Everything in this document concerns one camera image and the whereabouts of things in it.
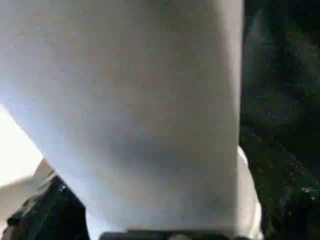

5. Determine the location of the white plastic table top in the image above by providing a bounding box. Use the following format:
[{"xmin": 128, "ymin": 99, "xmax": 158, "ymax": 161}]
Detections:
[{"xmin": 0, "ymin": 104, "xmax": 55, "ymax": 201}]

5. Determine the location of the white plastic table leg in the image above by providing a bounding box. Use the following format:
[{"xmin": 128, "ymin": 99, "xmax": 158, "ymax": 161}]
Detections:
[{"xmin": 0, "ymin": 0, "xmax": 265, "ymax": 240}]

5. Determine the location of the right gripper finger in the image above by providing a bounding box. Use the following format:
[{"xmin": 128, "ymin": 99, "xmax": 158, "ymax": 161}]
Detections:
[{"xmin": 6, "ymin": 174, "xmax": 91, "ymax": 240}]

